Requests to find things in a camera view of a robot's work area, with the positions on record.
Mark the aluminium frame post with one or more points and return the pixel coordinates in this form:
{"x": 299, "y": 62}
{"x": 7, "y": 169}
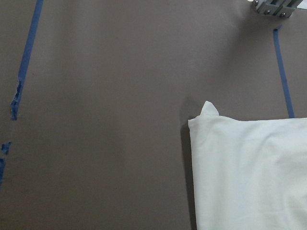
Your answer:
{"x": 278, "y": 8}

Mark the cream long-sleeve printed shirt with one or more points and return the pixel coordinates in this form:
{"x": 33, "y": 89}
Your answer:
{"x": 248, "y": 175}

